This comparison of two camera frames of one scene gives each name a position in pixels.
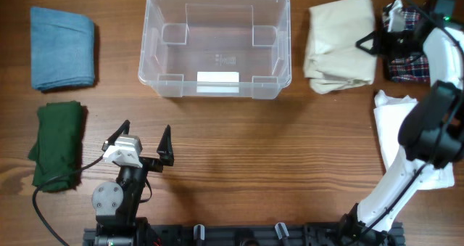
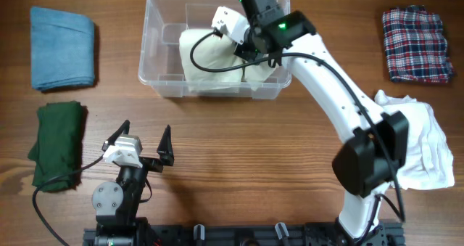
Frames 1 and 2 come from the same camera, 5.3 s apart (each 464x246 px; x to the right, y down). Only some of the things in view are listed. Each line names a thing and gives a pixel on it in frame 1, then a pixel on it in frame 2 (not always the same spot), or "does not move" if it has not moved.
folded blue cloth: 62,48 does not move
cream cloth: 332,59 → 214,52
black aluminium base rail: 262,234 does not move
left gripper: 164,149 does not move
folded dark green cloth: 58,149 does not move
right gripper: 378,45 → 243,50
